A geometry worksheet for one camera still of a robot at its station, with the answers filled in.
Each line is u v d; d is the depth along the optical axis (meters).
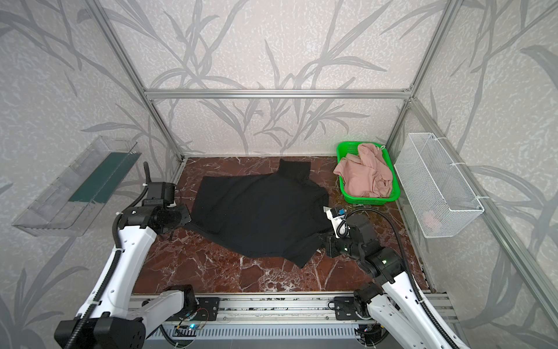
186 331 0.72
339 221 0.65
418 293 0.45
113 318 0.38
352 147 1.13
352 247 0.59
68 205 0.64
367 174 1.00
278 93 0.96
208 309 0.73
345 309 0.73
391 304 0.60
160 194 0.57
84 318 0.36
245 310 0.75
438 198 0.63
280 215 0.97
